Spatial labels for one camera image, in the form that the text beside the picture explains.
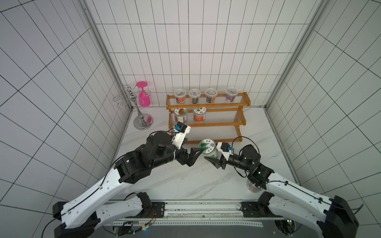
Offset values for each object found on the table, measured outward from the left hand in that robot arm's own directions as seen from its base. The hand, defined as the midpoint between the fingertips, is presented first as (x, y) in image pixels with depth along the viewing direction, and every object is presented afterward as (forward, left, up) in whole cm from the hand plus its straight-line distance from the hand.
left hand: (190, 148), depth 61 cm
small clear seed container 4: (+34, -22, +2) cm, 40 cm away
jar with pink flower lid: (-7, -35, -32) cm, 47 cm away
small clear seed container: (+32, -2, +2) cm, 32 cm away
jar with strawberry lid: (+26, +6, -9) cm, 28 cm away
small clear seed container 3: (+33, -11, +2) cm, 34 cm away
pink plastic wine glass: (+45, +33, -14) cm, 58 cm away
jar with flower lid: (+28, -5, -9) cm, 29 cm away
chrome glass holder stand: (+39, +37, -31) cm, 62 cm away
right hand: (+3, -7, -9) cm, 12 cm away
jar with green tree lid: (+2, -8, -4) cm, 9 cm away
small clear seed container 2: (+32, +6, +2) cm, 32 cm away
